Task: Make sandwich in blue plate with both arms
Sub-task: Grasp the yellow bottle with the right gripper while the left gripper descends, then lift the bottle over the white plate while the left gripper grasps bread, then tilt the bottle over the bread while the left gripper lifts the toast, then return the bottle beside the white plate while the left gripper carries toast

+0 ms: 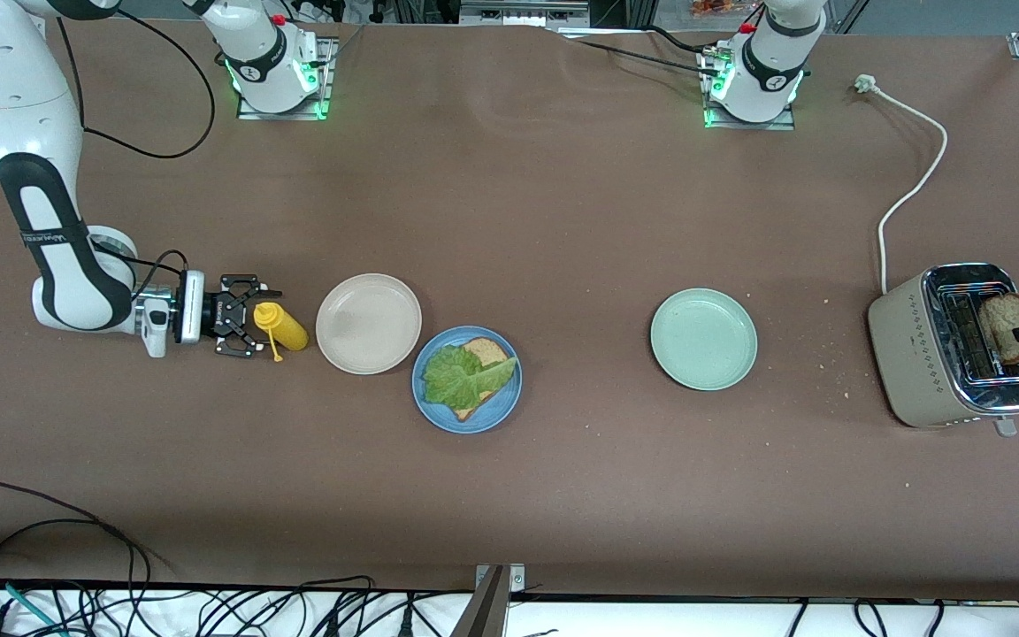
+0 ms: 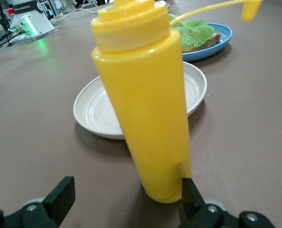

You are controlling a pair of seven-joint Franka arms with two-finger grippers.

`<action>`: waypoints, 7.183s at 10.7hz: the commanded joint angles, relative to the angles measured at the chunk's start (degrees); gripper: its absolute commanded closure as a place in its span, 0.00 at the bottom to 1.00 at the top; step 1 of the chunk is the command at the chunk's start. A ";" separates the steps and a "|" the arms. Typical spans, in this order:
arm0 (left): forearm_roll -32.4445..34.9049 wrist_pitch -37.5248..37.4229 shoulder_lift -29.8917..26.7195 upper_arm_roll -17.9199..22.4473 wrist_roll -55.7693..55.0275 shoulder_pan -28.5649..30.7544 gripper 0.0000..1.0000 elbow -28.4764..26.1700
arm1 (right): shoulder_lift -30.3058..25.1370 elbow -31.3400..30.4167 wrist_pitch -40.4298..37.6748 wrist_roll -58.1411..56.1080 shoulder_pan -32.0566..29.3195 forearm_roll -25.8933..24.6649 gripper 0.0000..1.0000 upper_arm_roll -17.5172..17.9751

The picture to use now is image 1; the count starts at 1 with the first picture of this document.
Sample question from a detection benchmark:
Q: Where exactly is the rounded brown bread slice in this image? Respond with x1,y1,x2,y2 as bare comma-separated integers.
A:
977,293,1019,365

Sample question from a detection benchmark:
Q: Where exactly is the yellow squeeze bottle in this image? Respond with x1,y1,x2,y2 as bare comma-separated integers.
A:
253,302,310,365

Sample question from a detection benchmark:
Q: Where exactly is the green lettuce leaf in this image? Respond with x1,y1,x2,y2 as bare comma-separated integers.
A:
422,344,520,413

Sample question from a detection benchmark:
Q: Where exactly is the square brown bread slice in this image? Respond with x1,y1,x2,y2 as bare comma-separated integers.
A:
450,336,516,423

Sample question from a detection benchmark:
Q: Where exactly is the beige plate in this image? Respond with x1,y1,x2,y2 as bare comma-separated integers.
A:
315,273,423,376

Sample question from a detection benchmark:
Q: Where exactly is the blue plate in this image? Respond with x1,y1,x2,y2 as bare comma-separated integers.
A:
411,326,523,434

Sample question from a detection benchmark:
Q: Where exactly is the pale green plate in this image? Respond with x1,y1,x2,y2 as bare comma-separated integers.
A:
649,288,759,392

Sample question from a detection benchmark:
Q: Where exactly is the beige metal toaster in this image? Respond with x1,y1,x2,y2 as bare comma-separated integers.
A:
868,263,1019,437

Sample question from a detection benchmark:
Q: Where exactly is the white toaster power cord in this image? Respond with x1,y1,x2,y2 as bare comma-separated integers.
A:
854,73,950,295

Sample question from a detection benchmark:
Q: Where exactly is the looped black table cable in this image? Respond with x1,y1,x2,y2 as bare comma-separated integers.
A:
0,520,139,637

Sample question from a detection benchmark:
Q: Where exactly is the long black table cable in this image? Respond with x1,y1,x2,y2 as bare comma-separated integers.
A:
0,481,155,585

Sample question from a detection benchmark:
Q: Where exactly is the teal cable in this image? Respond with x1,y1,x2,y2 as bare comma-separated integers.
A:
0,575,64,637

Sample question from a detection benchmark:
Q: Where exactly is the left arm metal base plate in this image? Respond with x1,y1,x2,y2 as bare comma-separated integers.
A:
702,49,796,132

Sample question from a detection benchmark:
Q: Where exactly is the metal table edge bracket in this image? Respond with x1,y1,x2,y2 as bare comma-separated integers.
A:
472,564,526,637

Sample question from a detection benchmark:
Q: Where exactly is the black base cable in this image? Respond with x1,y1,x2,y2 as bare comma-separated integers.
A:
560,29,727,73

